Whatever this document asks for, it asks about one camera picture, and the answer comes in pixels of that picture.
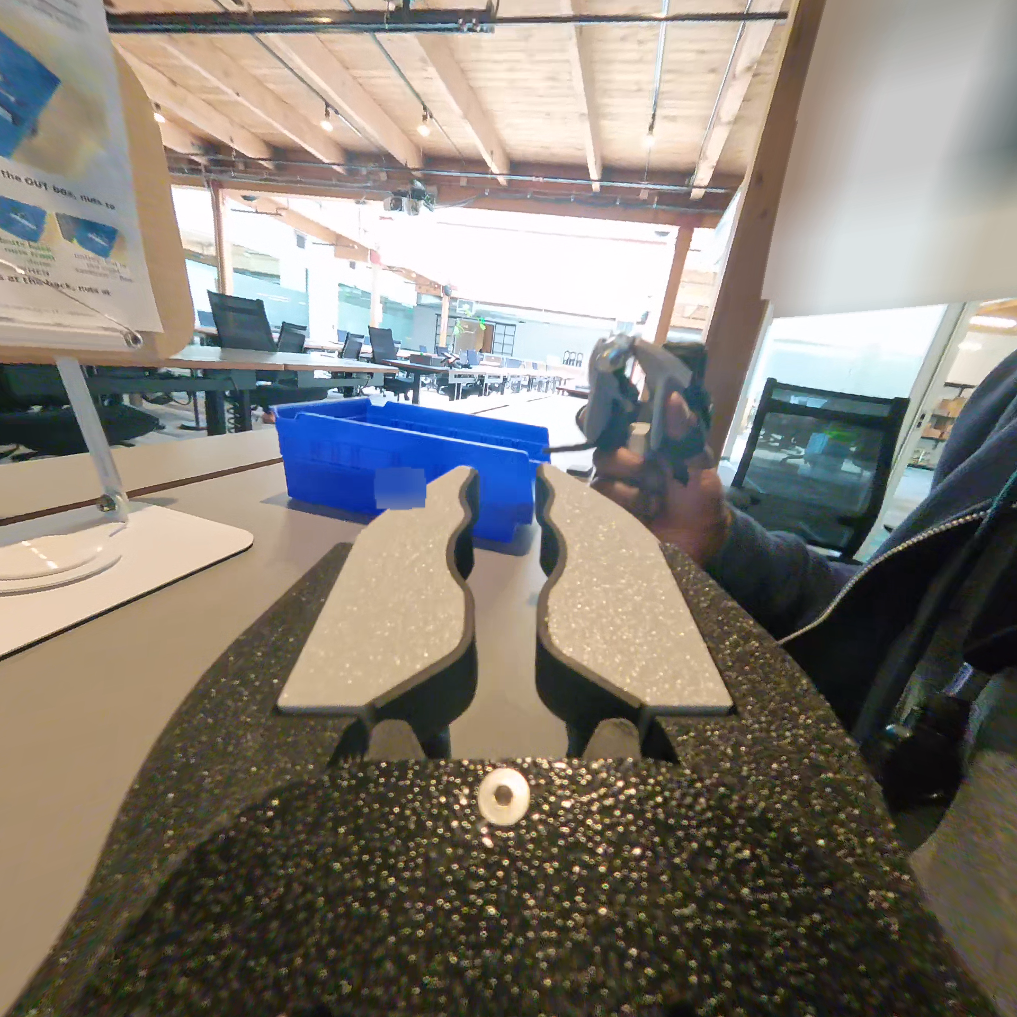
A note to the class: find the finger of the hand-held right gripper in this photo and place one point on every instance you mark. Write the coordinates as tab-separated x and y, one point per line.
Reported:
632	397
604	401

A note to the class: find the large blue plastic bin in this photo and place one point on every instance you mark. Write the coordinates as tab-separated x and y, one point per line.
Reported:
357	445

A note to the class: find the person's torso in zip hoodie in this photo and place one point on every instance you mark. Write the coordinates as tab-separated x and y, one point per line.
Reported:
937	572

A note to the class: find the thin wooden post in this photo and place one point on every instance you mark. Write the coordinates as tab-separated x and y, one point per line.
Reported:
674	278

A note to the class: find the long office desk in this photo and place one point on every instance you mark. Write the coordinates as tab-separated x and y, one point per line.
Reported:
334	367

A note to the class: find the person's right forearm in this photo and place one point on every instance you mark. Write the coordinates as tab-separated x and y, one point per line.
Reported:
779	572

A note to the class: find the person's right hand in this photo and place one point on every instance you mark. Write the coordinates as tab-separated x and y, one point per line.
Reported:
683	508

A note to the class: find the black ceiling rail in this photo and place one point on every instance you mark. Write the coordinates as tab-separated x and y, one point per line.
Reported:
318	20

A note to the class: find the thick wooden post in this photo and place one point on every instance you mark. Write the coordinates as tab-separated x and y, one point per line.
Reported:
747	278

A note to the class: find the wooden clipboard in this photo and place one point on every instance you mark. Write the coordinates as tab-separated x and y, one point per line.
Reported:
163	238

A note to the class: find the ceiling mounted projector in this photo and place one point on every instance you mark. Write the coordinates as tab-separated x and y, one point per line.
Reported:
413	199

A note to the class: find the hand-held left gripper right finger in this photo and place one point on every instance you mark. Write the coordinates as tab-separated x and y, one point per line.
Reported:
628	628

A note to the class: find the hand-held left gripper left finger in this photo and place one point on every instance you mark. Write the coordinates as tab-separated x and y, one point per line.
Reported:
381	628

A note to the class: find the black mesh office chair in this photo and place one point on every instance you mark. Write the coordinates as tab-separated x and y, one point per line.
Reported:
826	461

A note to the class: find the white clipboard stand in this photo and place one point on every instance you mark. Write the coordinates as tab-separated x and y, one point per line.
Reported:
159	548

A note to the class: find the row of black office chairs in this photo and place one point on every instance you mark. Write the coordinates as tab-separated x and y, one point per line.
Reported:
238	322

